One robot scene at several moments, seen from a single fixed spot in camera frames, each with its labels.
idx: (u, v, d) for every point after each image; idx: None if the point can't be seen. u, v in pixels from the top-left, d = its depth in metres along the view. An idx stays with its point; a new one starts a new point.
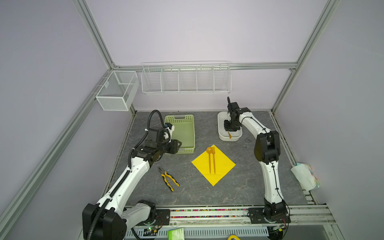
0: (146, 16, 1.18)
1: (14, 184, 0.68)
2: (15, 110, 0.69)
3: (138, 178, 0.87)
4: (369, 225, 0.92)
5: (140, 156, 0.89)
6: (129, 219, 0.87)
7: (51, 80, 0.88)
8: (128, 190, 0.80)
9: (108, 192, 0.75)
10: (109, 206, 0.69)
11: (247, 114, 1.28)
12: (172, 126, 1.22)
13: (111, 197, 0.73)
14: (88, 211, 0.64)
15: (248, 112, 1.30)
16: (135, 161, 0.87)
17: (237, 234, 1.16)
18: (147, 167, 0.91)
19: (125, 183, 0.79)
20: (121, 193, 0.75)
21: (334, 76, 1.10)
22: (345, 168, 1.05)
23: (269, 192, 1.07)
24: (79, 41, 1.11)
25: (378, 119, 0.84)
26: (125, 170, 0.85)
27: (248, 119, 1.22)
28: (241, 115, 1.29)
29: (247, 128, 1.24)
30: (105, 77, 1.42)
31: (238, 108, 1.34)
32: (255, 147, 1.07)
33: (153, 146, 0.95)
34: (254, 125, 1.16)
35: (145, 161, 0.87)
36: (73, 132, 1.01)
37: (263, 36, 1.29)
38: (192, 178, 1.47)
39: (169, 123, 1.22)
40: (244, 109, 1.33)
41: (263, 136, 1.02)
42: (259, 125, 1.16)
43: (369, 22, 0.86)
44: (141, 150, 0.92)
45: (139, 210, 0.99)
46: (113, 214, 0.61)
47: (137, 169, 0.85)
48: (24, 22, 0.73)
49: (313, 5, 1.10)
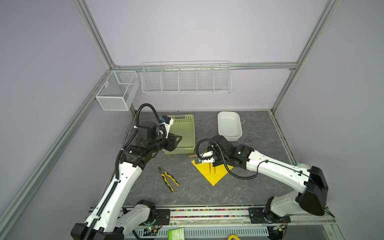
0: (146, 16, 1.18)
1: (15, 184, 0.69)
2: (15, 110, 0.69)
3: (129, 185, 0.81)
4: (370, 225, 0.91)
5: (129, 160, 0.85)
6: (126, 226, 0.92)
7: (50, 81, 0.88)
8: (119, 201, 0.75)
9: (97, 209, 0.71)
10: (97, 226, 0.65)
11: (255, 155, 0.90)
12: (170, 121, 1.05)
13: (99, 215, 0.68)
14: (76, 231, 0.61)
15: (253, 154, 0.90)
16: (123, 168, 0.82)
17: (237, 234, 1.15)
18: (139, 172, 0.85)
19: (115, 196, 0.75)
20: (109, 209, 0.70)
21: (334, 76, 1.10)
22: (345, 169, 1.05)
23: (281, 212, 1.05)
24: (79, 40, 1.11)
25: (378, 119, 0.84)
26: (113, 180, 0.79)
27: (268, 170, 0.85)
28: (260, 166, 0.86)
29: (273, 177, 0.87)
30: (105, 77, 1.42)
31: (239, 151, 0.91)
32: (304, 204, 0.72)
33: (144, 146, 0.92)
34: (285, 173, 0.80)
35: (134, 167, 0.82)
36: (73, 133, 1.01)
37: (263, 35, 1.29)
38: (192, 178, 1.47)
39: (165, 116, 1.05)
40: (246, 148, 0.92)
41: (310, 188, 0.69)
42: (290, 170, 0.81)
43: (370, 22, 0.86)
44: (129, 151, 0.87)
45: (138, 214, 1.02)
46: (103, 235, 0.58)
47: (126, 177, 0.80)
48: (24, 21, 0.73)
49: (313, 5, 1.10)
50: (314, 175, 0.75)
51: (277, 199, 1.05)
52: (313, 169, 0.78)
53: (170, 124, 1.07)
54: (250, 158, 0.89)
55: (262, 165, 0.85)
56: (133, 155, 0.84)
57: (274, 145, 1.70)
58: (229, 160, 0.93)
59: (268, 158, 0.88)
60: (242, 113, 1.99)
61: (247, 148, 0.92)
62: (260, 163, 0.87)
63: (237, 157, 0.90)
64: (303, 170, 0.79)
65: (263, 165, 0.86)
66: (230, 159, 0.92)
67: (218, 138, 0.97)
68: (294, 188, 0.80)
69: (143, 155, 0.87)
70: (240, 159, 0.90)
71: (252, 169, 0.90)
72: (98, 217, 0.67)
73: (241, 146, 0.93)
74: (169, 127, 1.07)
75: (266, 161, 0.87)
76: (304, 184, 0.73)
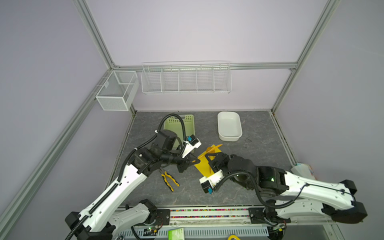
0: (146, 16, 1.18)
1: (14, 184, 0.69)
2: (16, 111, 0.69)
3: (129, 190, 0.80)
4: (371, 225, 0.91)
5: (136, 164, 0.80)
6: (119, 226, 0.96)
7: (49, 80, 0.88)
8: (114, 204, 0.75)
9: (92, 206, 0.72)
10: (86, 223, 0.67)
11: (292, 179, 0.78)
12: (196, 143, 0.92)
13: (90, 213, 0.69)
14: (70, 219, 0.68)
15: (288, 178, 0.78)
16: (127, 172, 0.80)
17: (237, 234, 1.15)
18: (144, 177, 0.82)
19: (111, 197, 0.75)
20: (101, 210, 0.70)
21: (334, 75, 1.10)
22: (345, 168, 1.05)
23: (285, 215, 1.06)
24: (79, 40, 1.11)
25: (378, 118, 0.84)
26: (114, 181, 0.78)
27: (308, 195, 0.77)
28: (303, 192, 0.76)
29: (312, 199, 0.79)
30: (105, 77, 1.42)
31: (272, 178, 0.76)
32: (339, 219, 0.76)
33: (157, 153, 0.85)
34: (330, 195, 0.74)
35: (139, 174, 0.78)
36: (73, 133, 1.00)
37: (264, 36, 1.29)
38: (192, 178, 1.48)
39: (193, 136, 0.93)
40: (276, 172, 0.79)
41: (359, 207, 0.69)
42: (331, 190, 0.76)
43: (370, 22, 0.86)
44: (138, 155, 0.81)
45: (135, 215, 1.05)
46: (87, 235, 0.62)
47: (126, 182, 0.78)
48: (23, 21, 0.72)
49: (313, 5, 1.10)
50: (352, 190, 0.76)
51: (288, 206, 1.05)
52: (347, 185, 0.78)
53: (195, 146, 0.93)
54: (289, 185, 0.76)
55: (305, 191, 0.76)
56: (141, 160, 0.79)
57: (274, 145, 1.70)
58: (262, 190, 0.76)
59: (307, 181, 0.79)
60: (242, 113, 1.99)
61: (278, 172, 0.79)
62: (301, 188, 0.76)
63: (271, 187, 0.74)
64: (343, 187, 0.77)
65: (305, 191, 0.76)
66: (262, 189, 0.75)
67: (240, 157, 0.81)
68: (335, 206, 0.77)
69: (152, 163, 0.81)
70: (275, 188, 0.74)
71: (288, 195, 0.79)
72: (89, 215, 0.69)
73: (269, 171, 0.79)
74: (192, 149, 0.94)
75: (306, 185, 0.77)
76: (352, 204, 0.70)
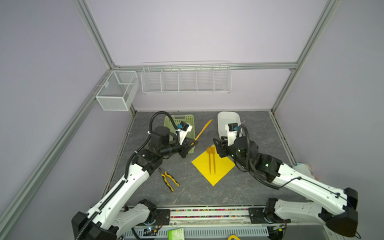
0: (146, 16, 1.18)
1: (14, 184, 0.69)
2: (16, 111, 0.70)
3: (134, 188, 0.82)
4: (371, 224, 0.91)
5: (140, 163, 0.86)
6: (122, 226, 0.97)
7: (50, 81, 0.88)
8: (121, 201, 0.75)
9: (100, 203, 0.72)
10: (96, 219, 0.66)
11: (285, 170, 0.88)
12: (187, 128, 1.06)
13: (100, 209, 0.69)
14: (76, 220, 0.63)
15: (281, 167, 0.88)
16: (133, 170, 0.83)
17: (237, 234, 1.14)
18: (146, 176, 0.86)
19: (119, 194, 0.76)
20: (110, 206, 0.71)
21: (334, 75, 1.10)
22: (345, 168, 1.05)
23: (284, 214, 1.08)
24: (79, 40, 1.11)
25: (378, 118, 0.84)
26: (120, 179, 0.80)
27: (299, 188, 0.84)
28: (291, 183, 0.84)
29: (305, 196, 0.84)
30: (105, 77, 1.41)
31: (267, 163, 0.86)
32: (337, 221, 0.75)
33: (156, 152, 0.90)
34: (321, 194, 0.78)
35: (143, 171, 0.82)
36: (73, 133, 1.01)
37: (264, 36, 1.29)
38: (192, 178, 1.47)
39: (183, 123, 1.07)
40: (274, 161, 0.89)
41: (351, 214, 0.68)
42: (325, 190, 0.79)
43: (369, 22, 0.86)
44: (141, 155, 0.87)
45: (136, 215, 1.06)
46: (99, 230, 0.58)
47: (133, 179, 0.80)
48: (24, 21, 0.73)
49: (313, 5, 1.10)
50: (351, 198, 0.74)
51: (287, 206, 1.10)
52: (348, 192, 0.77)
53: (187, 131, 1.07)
54: (280, 173, 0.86)
55: (294, 182, 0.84)
56: (144, 160, 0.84)
57: (274, 145, 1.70)
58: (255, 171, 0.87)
59: (302, 177, 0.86)
60: (242, 113, 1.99)
61: (275, 161, 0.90)
62: (291, 179, 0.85)
63: (264, 170, 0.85)
64: (340, 192, 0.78)
65: (295, 182, 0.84)
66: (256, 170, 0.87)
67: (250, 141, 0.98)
68: (330, 210, 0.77)
69: (154, 162, 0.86)
70: (267, 172, 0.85)
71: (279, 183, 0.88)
72: (99, 211, 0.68)
73: (268, 159, 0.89)
74: (185, 134, 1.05)
75: (298, 178, 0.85)
76: (343, 207, 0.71)
